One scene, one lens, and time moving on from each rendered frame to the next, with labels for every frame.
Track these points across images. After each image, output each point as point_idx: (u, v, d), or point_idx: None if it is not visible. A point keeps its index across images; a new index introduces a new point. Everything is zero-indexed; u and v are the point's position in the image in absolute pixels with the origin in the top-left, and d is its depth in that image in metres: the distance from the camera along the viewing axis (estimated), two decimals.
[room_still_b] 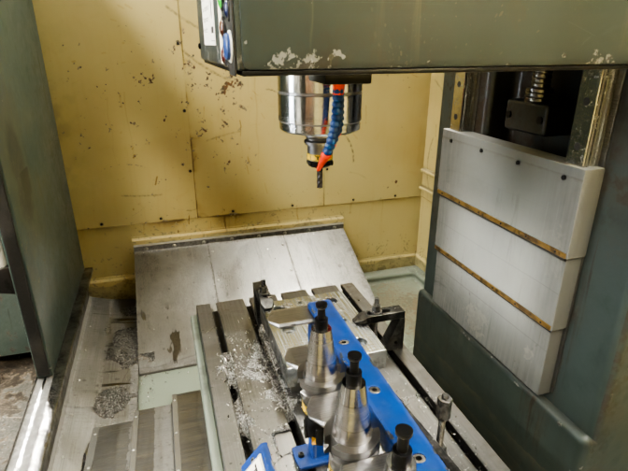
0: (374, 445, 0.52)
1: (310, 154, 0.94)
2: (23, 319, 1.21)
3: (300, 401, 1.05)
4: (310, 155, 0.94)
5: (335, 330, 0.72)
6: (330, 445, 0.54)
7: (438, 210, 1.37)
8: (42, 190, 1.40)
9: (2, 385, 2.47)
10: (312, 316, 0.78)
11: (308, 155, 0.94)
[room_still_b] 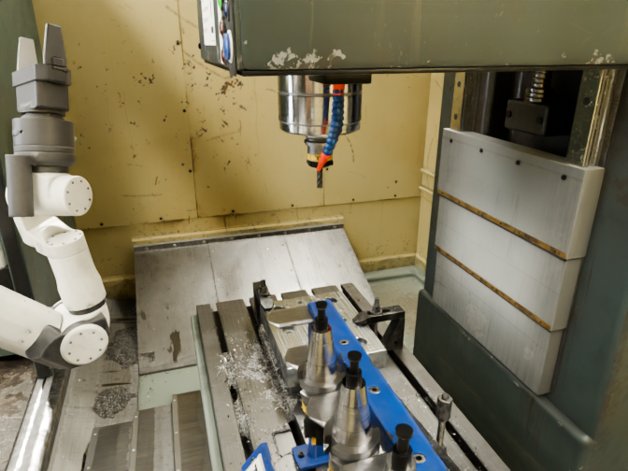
0: (374, 445, 0.52)
1: (310, 154, 0.94)
2: None
3: (300, 401, 1.05)
4: (310, 155, 0.94)
5: (335, 330, 0.72)
6: (330, 445, 0.54)
7: (438, 210, 1.37)
8: None
9: (2, 385, 2.47)
10: (312, 316, 0.78)
11: (308, 155, 0.94)
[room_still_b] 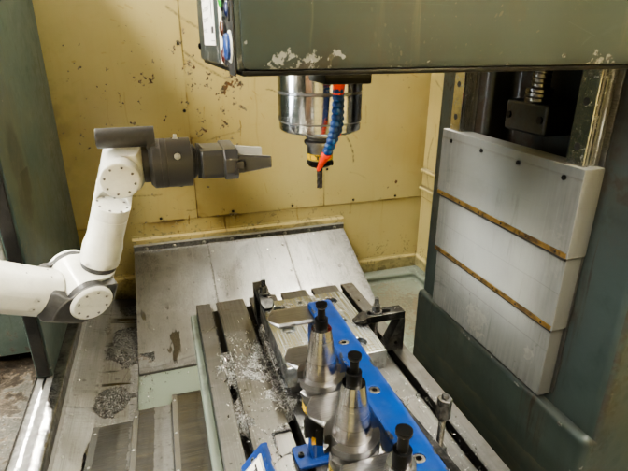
0: (374, 445, 0.52)
1: (310, 154, 0.94)
2: (23, 319, 1.21)
3: (300, 401, 1.05)
4: (310, 155, 0.94)
5: (335, 330, 0.72)
6: (330, 445, 0.54)
7: (438, 210, 1.37)
8: (42, 190, 1.40)
9: (2, 385, 2.47)
10: (312, 316, 0.78)
11: (308, 155, 0.94)
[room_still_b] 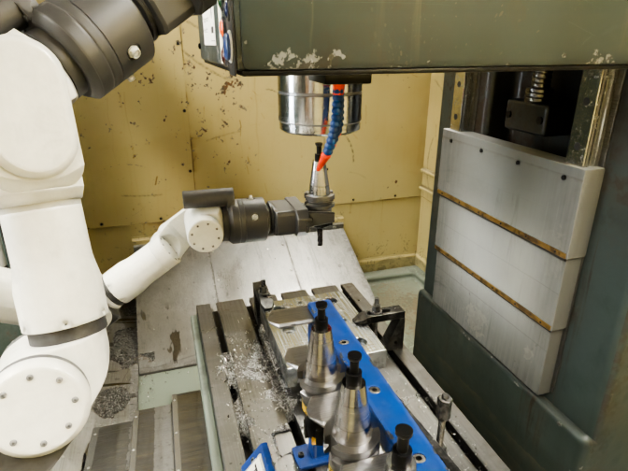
0: (374, 445, 0.52)
1: None
2: None
3: (300, 401, 1.05)
4: None
5: (335, 330, 0.72)
6: (330, 445, 0.54)
7: (438, 210, 1.37)
8: None
9: None
10: (312, 316, 0.78)
11: None
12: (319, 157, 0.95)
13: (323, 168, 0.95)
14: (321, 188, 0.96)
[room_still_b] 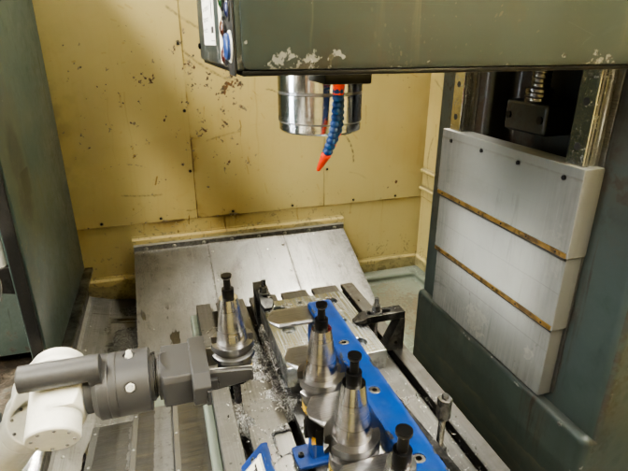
0: (374, 445, 0.52)
1: None
2: (23, 319, 1.21)
3: (300, 401, 1.05)
4: None
5: (335, 330, 0.72)
6: (330, 445, 0.54)
7: (438, 210, 1.37)
8: (42, 190, 1.40)
9: (2, 385, 2.47)
10: (312, 316, 0.78)
11: None
12: (226, 294, 0.66)
13: (233, 309, 0.67)
14: (233, 335, 0.68)
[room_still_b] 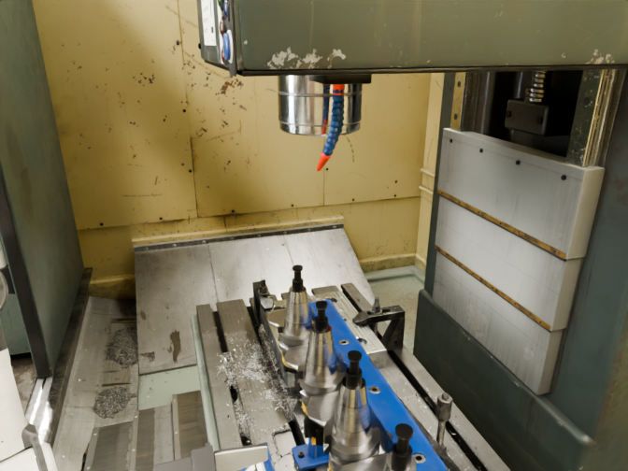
0: (374, 445, 0.52)
1: None
2: (23, 319, 1.21)
3: (300, 401, 1.05)
4: None
5: (335, 330, 0.72)
6: (330, 445, 0.54)
7: (438, 210, 1.37)
8: (42, 190, 1.40)
9: None
10: (312, 316, 0.78)
11: (283, 359, 0.74)
12: (297, 286, 0.70)
13: (303, 300, 0.70)
14: (301, 325, 0.71)
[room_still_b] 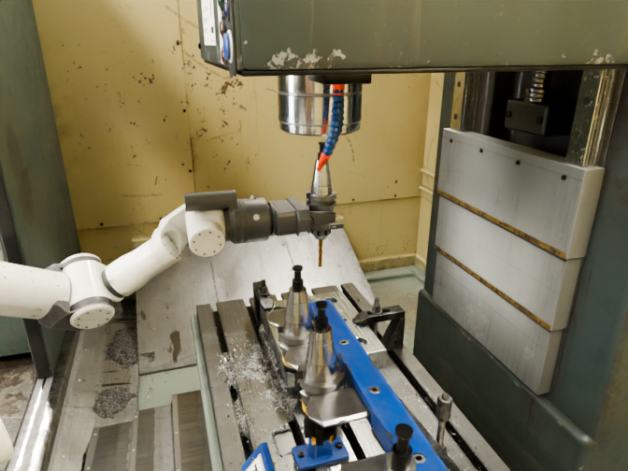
0: (333, 194, 0.97)
1: None
2: (23, 319, 1.21)
3: (300, 401, 1.05)
4: None
5: (335, 330, 0.72)
6: (309, 200, 0.99)
7: (438, 210, 1.37)
8: (42, 190, 1.40)
9: (2, 385, 2.47)
10: (312, 316, 0.78)
11: (283, 359, 0.74)
12: (297, 286, 0.70)
13: (303, 300, 0.70)
14: (301, 325, 0.71)
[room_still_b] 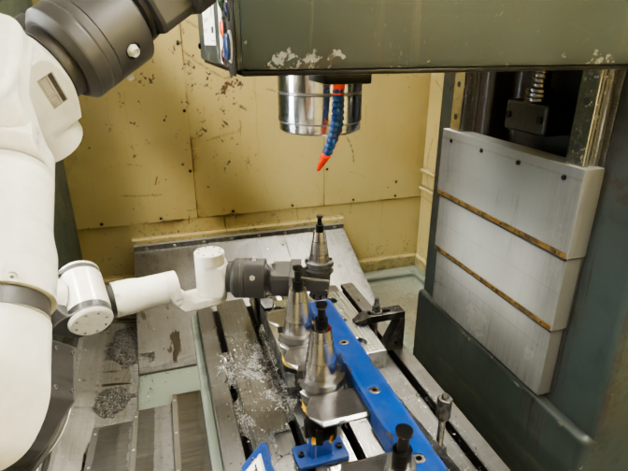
0: (326, 264, 1.03)
1: None
2: None
3: (300, 401, 1.05)
4: None
5: (335, 330, 0.72)
6: None
7: (438, 210, 1.37)
8: None
9: None
10: (312, 316, 0.78)
11: (283, 359, 0.74)
12: (297, 286, 0.70)
13: (303, 300, 0.70)
14: (301, 325, 0.71)
